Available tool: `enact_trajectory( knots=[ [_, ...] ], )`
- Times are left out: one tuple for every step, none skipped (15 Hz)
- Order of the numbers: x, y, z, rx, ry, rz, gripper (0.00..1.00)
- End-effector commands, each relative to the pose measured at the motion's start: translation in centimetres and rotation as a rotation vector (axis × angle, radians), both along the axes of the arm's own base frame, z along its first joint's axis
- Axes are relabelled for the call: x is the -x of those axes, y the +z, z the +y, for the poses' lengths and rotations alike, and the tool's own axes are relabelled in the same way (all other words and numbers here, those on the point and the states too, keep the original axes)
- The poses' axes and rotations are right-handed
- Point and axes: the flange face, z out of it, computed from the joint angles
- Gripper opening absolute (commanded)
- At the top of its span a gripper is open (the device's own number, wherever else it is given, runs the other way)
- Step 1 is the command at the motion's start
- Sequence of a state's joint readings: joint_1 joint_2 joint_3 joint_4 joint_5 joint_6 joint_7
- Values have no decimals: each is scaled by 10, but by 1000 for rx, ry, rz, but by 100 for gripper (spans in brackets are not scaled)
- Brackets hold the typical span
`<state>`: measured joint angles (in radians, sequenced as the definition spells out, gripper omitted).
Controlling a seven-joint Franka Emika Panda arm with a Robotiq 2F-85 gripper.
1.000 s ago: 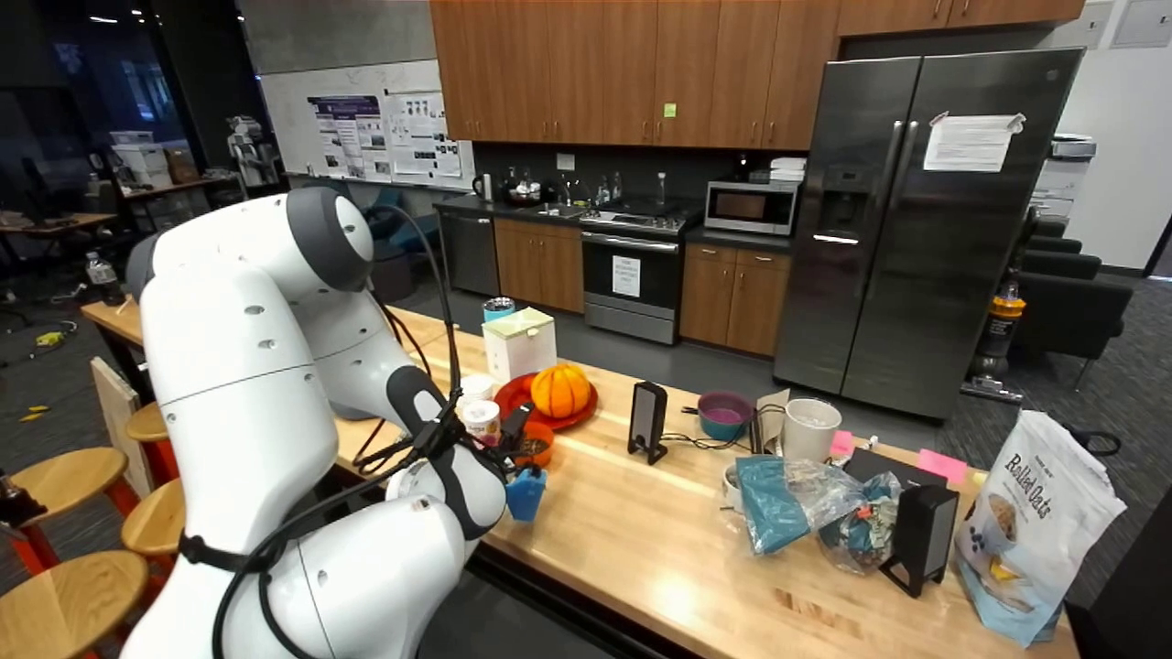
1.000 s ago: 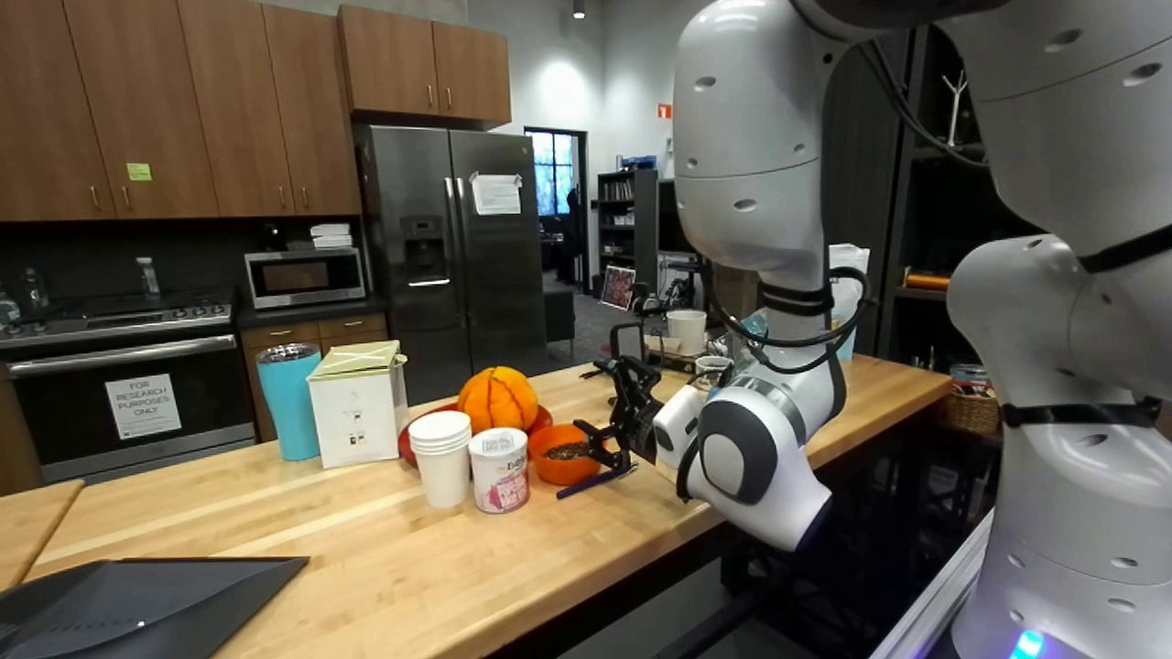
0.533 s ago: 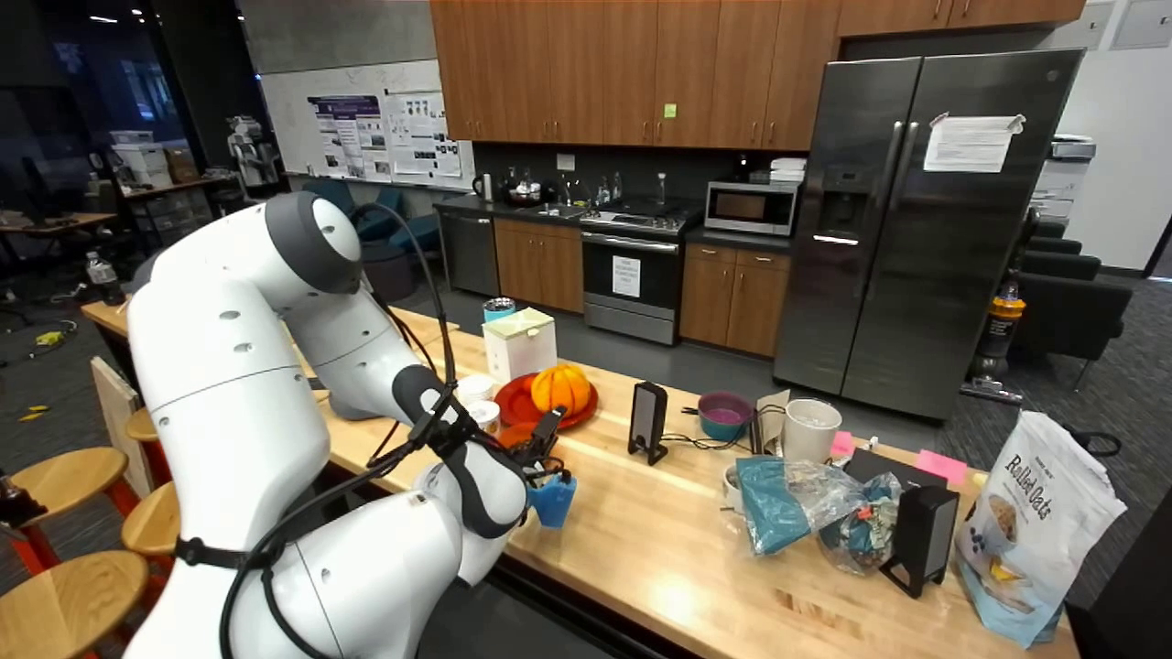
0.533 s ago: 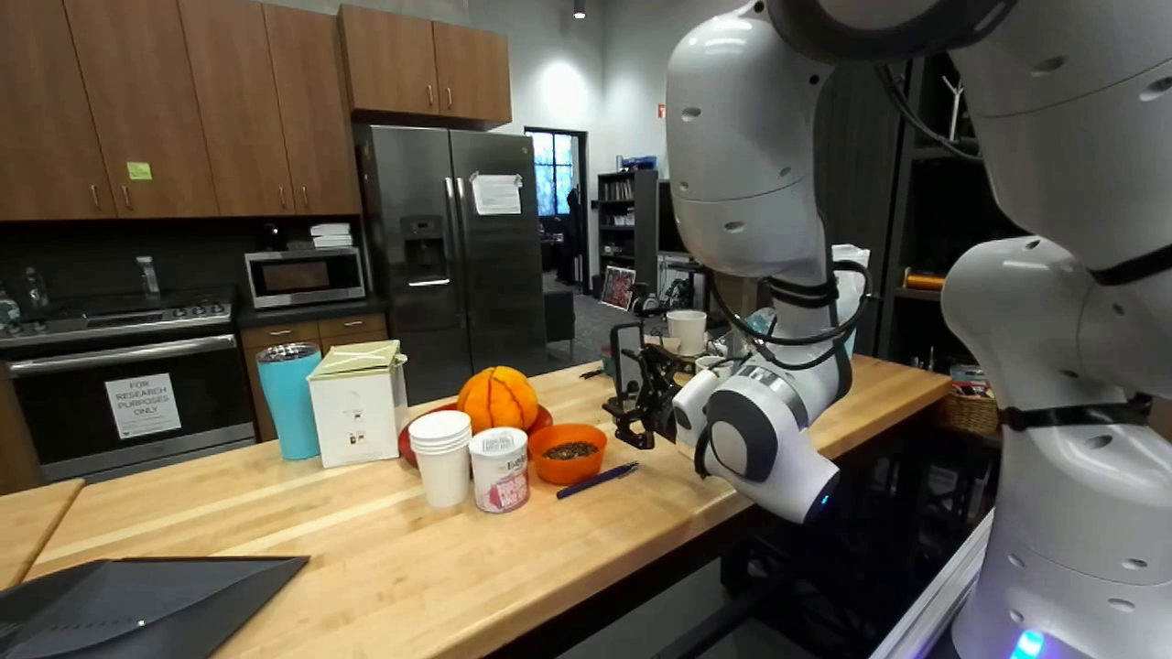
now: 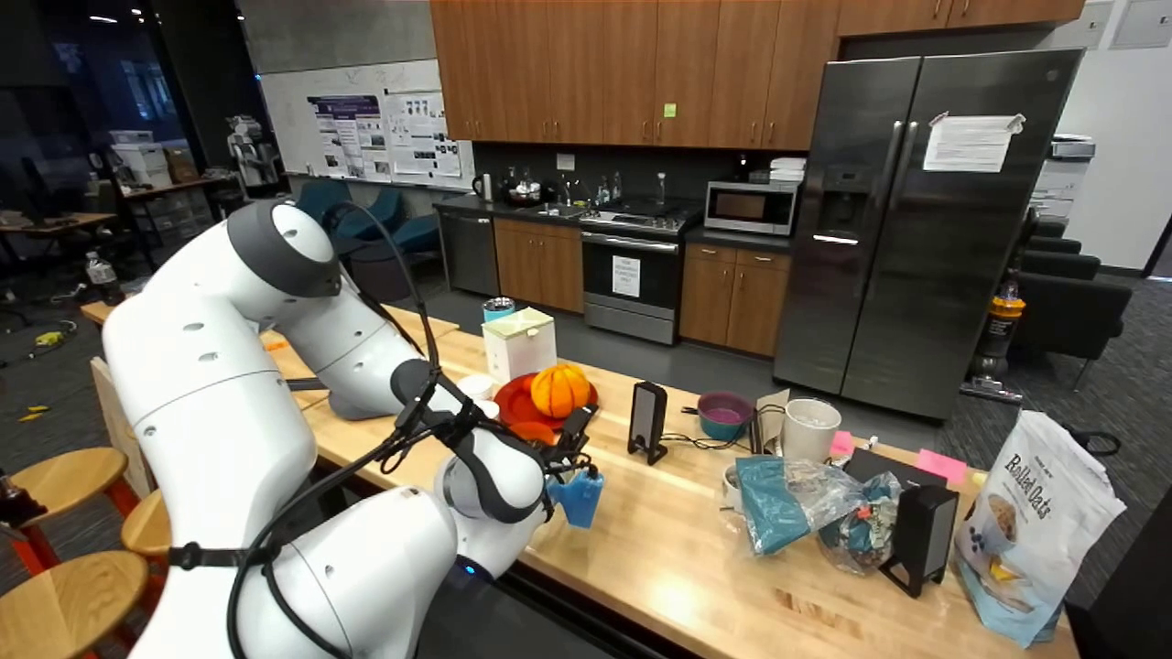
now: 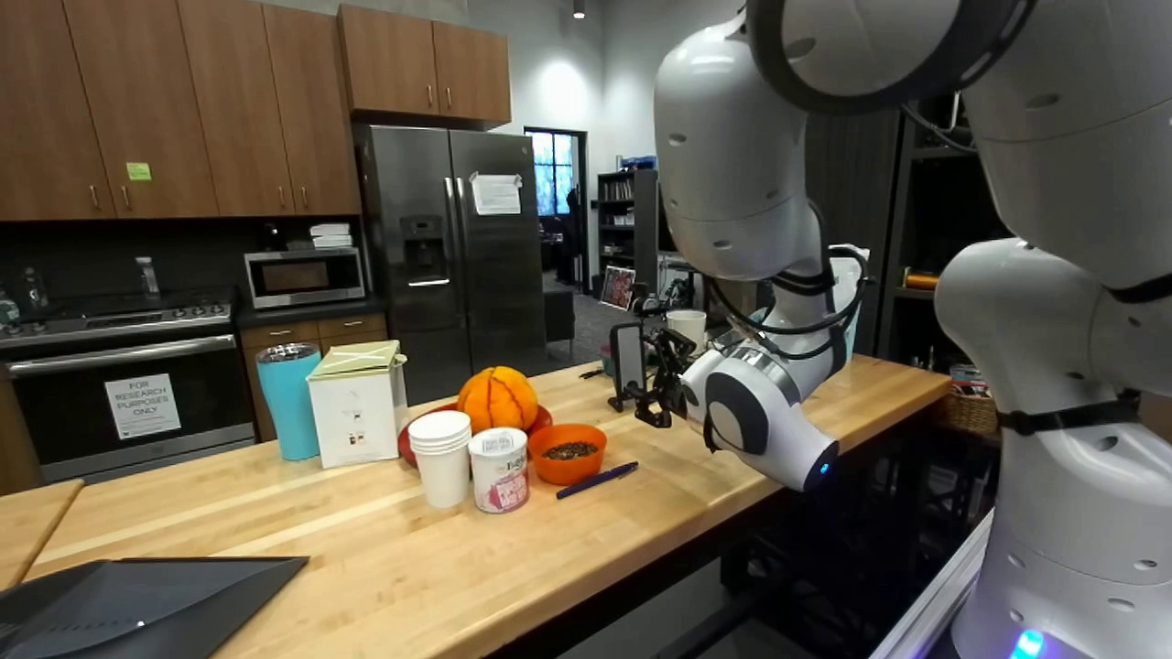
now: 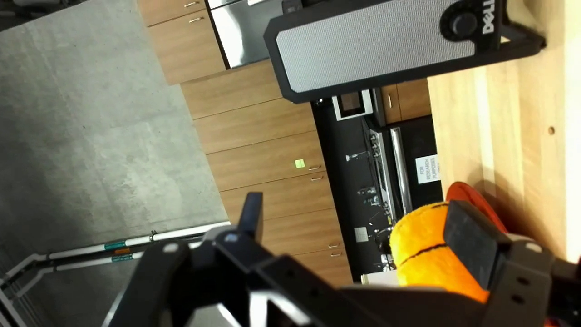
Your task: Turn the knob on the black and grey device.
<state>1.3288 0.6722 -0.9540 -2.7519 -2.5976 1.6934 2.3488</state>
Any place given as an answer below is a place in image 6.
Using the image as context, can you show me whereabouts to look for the white paper on refrigerator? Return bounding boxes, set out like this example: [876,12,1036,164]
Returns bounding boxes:
[467,171,528,219]

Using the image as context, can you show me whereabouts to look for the glass door window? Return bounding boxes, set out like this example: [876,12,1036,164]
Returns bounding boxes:
[522,124,589,293]

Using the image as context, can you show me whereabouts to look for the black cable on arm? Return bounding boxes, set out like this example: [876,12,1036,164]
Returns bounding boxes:
[703,238,871,379]

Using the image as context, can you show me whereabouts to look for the orange bowl with grains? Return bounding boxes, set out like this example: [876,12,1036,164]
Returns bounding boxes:
[528,423,611,491]

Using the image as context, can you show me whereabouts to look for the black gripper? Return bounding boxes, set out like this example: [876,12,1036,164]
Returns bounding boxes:
[627,331,711,433]

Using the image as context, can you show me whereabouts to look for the white plastic cup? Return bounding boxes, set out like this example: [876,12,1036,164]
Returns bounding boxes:
[662,305,715,352]

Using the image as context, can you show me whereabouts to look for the white paper cup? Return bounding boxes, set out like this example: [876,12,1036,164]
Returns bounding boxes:
[405,412,474,515]

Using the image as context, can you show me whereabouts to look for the wicker basket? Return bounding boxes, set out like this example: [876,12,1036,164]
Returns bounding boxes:
[932,364,1018,442]

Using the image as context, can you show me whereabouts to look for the wide wooden wall cabinets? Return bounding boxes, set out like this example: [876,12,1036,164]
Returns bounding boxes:
[0,0,366,228]

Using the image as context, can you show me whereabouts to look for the dark blue pen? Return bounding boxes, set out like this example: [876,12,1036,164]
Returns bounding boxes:
[553,457,643,504]

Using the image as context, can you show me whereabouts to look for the orange toy basketball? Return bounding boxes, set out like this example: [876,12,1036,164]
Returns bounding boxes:
[454,364,546,435]

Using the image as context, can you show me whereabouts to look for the dark bookshelf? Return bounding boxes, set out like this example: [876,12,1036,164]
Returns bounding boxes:
[592,164,662,308]

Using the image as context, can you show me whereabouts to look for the white containers on microwave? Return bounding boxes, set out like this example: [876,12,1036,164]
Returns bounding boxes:
[302,219,358,257]

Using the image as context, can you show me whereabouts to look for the stainless steel refrigerator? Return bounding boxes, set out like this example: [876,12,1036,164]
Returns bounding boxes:
[355,122,550,408]

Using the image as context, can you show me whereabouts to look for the white cup pink label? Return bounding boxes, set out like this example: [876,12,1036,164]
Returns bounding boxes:
[463,425,535,521]

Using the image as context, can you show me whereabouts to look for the black grey Dell speaker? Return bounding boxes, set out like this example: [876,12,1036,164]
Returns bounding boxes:
[604,319,650,414]

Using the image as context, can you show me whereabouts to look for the white carton box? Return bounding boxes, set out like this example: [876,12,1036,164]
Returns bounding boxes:
[302,337,410,476]

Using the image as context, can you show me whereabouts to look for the silver microwave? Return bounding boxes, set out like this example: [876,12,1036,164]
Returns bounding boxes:
[239,247,371,315]

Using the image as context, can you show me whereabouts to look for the black steel oven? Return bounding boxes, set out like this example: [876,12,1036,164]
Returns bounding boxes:
[0,305,258,488]

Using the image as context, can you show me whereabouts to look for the white paper on oven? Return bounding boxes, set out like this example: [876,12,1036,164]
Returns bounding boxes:
[101,370,186,447]

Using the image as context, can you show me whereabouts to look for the wooden cabinet over refrigerator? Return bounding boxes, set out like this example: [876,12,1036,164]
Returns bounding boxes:
[335,4,516,130]

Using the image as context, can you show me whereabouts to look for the teal tumbler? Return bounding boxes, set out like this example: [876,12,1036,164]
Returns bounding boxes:
[251,342,325,465]

